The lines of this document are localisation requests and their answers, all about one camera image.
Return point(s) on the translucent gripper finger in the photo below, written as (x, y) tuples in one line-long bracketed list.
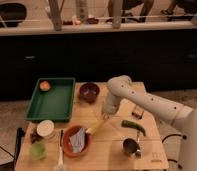
[(102, 116), (107, 117)]

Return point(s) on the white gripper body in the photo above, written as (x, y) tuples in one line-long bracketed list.
[(111, 104)]

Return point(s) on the yellow banana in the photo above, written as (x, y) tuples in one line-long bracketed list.
[(95, 127)]

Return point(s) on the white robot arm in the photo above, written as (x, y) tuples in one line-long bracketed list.
[(178, 115)]

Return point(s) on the green cucumber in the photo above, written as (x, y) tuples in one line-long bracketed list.
[(133, 125)]

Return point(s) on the dark red bowl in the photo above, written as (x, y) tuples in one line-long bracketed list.
[(89, 92)]

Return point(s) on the small brown box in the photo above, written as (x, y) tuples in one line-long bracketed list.
[(138, 112)]

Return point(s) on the small metal cup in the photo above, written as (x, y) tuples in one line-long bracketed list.
[(131, 147)]

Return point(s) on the crumpled grey cloth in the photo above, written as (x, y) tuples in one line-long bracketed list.
[(78, 141)]

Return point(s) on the orange plate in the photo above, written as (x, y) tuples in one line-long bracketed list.
[(66, 145)]

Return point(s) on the metal spoon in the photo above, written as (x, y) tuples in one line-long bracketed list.
[(138, 143)]

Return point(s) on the green plastic tray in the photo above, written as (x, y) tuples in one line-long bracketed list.
[(55, 104)]

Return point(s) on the orange fruit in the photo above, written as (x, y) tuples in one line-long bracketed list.
[(45, 86)]

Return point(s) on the white plastic fork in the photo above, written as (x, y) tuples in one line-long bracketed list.
[(60, 164)]

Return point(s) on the green plastic cup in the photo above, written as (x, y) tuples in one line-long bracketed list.
[(37, 151)]

